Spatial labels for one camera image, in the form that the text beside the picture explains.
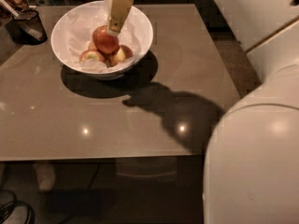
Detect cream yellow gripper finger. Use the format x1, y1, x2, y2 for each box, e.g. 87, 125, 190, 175
107, 0, 134, 36

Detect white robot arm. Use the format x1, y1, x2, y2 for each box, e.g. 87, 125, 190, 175
203, 0, 299, 224

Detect white paper bowl liner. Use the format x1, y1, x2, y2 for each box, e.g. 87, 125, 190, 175
65, 0, 153, 75

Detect right red-yellow apple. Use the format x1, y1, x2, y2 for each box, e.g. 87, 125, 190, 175
108, 45, 133, 66

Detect red-yellow apple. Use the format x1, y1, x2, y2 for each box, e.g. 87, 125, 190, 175
108, 45, 133, 66
79, 49, 106, 63

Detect hidden back red apple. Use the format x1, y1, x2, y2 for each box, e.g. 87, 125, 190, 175
88, 41, 97, 50

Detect left red-yellow apple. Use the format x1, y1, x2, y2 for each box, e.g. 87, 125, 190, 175
79, 49, 106, 63

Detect white ceramic bowl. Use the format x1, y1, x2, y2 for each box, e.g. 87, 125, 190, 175
50, 1, 153, 80

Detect black mesh pen cup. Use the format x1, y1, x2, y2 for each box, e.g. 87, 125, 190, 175
13, 9, 48, 45

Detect white object under table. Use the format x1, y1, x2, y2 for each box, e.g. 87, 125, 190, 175
34, 162, 56, 192

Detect black cables on floor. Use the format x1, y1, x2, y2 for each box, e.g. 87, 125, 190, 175
0, 190, 36, 224

